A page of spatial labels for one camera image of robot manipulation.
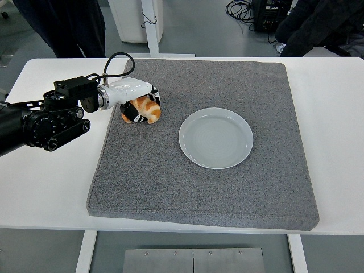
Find black floor cables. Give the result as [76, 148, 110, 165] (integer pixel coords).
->
[225, 0, 255, 31]

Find black garment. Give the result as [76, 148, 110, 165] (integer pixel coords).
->
[275, 0, 364, 57]

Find black electronics box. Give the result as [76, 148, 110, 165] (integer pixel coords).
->
[251, 0, 293, 32]

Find white table leg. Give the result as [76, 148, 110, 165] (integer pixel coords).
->
[75, 230, 98, 273]
[287, 234, 309, 273]

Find grey fabric mat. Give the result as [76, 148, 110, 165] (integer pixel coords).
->
[86, 59, 320, 231]

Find golden croissant bread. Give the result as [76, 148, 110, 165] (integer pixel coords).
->
[121, 96, 162, 125]

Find round grey plate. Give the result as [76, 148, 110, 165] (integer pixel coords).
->
[178, 107, 254, 170]

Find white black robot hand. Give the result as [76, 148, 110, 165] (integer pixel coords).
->
[107, 77, 162, 125]

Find white desk pillar with foot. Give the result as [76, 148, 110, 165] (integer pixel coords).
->
[141, 0, 197, 59]

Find grey metal plate with screws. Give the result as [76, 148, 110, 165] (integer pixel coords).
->
[122, 247, 267, 273]

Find person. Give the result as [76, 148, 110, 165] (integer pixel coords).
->
[13, 0, 106, 59]

